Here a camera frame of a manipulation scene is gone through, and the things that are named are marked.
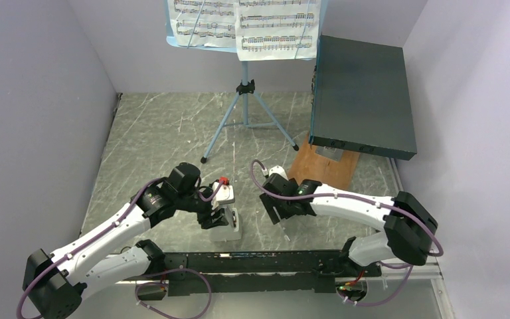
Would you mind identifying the white metronome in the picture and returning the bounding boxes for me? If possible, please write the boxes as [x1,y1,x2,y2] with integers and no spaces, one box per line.
[209,205,242,242]

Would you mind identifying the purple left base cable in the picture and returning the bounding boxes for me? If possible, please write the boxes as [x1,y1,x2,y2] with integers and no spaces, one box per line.
[134,268,213,319]

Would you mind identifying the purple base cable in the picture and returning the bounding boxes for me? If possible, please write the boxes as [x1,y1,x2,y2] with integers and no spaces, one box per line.
[134,268,213,319]
[337,263,415,308]

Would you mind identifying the sheet music page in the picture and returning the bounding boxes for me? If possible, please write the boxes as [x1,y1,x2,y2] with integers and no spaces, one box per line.
[234,0,327,61]
[167,0,236,49]

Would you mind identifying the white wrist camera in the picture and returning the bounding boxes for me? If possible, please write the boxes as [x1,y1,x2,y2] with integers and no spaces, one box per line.
[211,177,236,209]
[268,165,289,180]

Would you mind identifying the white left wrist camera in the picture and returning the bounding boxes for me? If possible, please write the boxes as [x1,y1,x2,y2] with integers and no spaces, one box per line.
[211,177,236,209]

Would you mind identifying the small grey metal plate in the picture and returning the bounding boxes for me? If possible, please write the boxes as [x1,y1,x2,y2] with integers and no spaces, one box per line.
[315,146,343,161]

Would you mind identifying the dark green metal rack unit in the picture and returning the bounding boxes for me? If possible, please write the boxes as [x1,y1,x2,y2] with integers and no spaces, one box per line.
[308,35,418,160]

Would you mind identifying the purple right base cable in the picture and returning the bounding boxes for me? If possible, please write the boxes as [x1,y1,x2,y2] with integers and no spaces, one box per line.
[337,263,415,308]

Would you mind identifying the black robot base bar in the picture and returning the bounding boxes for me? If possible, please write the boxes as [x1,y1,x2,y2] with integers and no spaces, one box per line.
[132,249,382,296]

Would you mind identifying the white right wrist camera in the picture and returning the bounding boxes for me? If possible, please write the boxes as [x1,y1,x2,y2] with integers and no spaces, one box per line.
[268,165,289,180]

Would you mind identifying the wooden board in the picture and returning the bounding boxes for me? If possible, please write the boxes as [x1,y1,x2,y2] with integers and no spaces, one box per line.
[287,134,360,190]

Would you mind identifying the light blue music stand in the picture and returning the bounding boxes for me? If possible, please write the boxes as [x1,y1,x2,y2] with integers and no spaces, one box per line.
[165,0,330,165]

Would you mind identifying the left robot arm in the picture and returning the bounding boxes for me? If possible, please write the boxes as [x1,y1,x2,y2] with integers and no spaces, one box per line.
[16,162,234,318]

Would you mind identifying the clear metronome front cover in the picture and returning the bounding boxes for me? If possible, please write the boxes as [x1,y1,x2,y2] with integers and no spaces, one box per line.
[273,207,291,242]

